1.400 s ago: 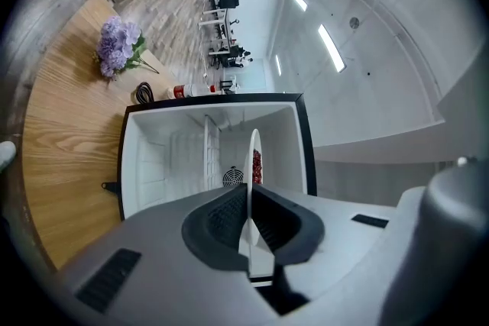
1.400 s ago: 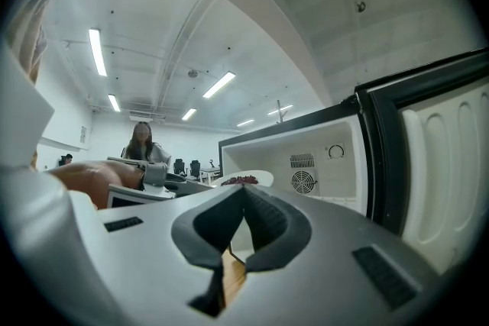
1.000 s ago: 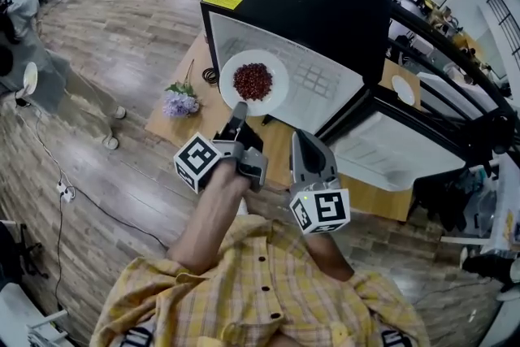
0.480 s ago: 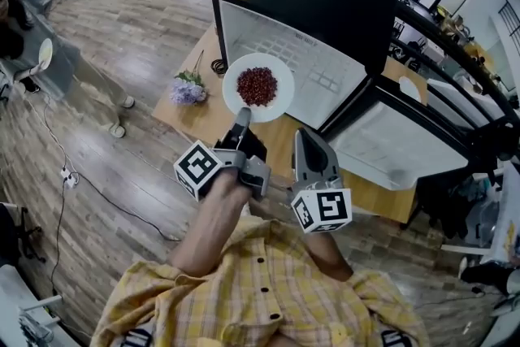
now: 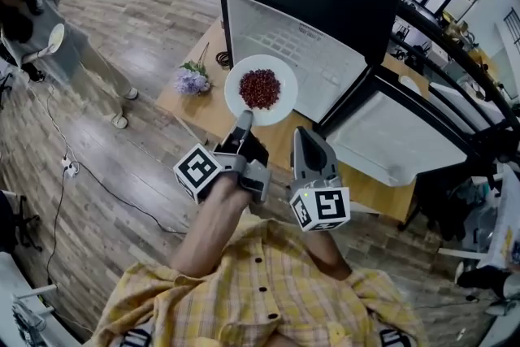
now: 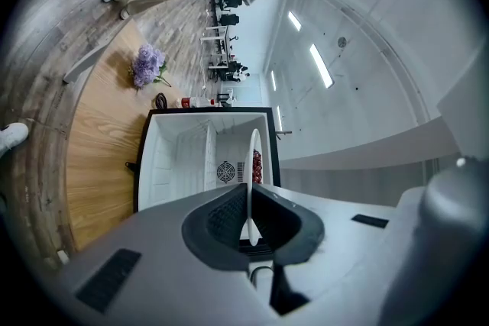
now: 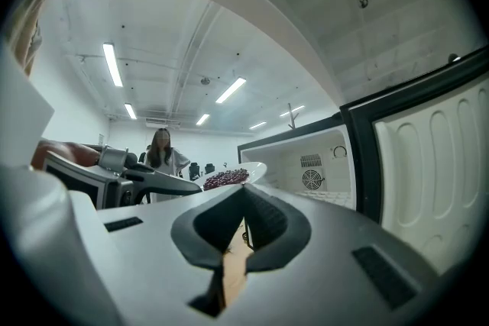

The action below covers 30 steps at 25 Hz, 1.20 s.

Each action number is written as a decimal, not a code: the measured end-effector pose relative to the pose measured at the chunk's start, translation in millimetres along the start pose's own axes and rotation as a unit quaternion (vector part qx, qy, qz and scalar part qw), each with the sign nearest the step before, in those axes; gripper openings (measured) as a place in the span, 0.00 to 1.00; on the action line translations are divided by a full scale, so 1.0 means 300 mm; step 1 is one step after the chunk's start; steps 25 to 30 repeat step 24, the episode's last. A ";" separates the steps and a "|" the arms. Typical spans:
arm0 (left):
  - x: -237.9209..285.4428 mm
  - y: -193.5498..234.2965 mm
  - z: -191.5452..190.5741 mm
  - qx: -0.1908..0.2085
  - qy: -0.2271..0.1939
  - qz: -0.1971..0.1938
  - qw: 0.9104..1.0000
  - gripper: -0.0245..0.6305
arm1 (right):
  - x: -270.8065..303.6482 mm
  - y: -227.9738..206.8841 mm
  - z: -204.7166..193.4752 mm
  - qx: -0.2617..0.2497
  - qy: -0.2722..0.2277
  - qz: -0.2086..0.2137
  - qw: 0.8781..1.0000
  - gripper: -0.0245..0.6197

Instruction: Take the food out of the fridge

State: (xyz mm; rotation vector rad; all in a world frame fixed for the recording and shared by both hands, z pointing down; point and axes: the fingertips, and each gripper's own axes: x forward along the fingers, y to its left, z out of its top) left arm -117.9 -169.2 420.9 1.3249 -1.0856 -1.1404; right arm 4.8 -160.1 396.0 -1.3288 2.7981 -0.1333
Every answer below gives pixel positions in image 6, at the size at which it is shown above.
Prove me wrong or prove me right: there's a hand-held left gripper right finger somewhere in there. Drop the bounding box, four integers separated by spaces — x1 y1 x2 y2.
251 182 326 267

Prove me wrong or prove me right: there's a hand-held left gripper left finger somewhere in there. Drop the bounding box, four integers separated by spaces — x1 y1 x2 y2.
181 182 250 273

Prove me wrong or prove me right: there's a red food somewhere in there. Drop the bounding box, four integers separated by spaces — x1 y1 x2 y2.
251 148 265 184

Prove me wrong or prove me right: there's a white plate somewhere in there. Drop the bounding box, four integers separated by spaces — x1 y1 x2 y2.
245 128 265 247

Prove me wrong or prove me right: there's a black fridge with white interior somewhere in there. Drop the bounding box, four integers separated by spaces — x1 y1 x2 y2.
131 106 283 215

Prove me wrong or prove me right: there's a white bottle with red label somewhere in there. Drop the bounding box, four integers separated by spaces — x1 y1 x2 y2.
176 96 217 109

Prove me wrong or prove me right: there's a purple flower bouquet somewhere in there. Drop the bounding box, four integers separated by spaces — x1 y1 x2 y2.
128 44 173 91

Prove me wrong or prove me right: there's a white office desk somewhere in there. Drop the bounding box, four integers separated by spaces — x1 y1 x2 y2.
199 24 231 44

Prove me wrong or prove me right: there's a white table leg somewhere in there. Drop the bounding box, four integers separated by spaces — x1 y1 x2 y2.
62 40 112 85

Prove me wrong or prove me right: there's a person's white shoe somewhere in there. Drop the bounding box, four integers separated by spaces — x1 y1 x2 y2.
0 122 30 158

